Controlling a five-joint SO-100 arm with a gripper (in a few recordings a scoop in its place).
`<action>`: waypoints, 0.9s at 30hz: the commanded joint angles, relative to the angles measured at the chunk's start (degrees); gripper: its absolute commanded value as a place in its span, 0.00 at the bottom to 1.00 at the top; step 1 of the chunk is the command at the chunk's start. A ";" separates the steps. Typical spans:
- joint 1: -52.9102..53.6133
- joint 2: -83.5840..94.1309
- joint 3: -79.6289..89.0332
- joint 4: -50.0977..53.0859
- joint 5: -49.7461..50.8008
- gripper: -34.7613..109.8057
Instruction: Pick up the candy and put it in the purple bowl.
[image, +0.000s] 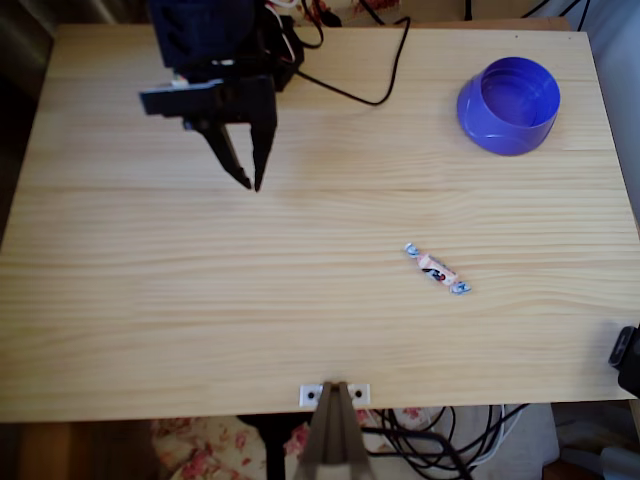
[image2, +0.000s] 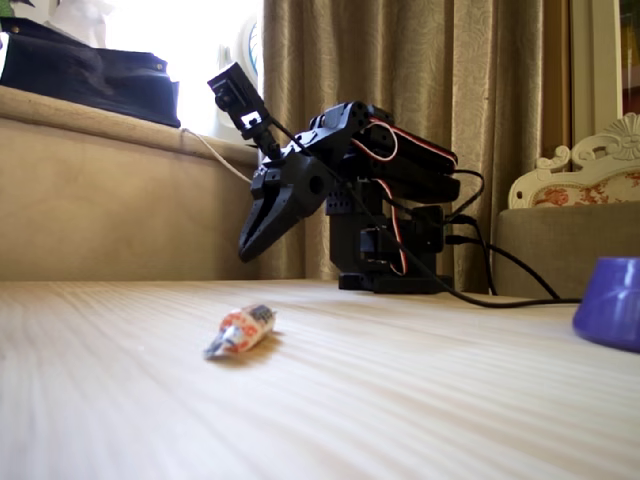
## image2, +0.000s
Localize white cord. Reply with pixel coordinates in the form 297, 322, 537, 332
179, 127, 254, 184

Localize candy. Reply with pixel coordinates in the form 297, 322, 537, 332
203, 303, 279, 360

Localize beige patterned curtain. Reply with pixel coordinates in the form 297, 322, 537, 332
262, 0, 571, 294

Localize olive grey cushion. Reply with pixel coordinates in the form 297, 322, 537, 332
492, 201, 640, 301

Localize black bag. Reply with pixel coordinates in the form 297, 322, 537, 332
0, 17, 181, 129

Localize white ornate chair back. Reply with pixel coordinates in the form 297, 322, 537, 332
508, 112, 640, 210

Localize black camera module on mount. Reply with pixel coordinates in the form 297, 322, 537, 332
207, 62, 282, 162

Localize purple plastic bowl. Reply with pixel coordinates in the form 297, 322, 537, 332
572, 257, 640, 354

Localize beige upholstered sofa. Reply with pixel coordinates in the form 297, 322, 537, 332
0, 84, 264, 281

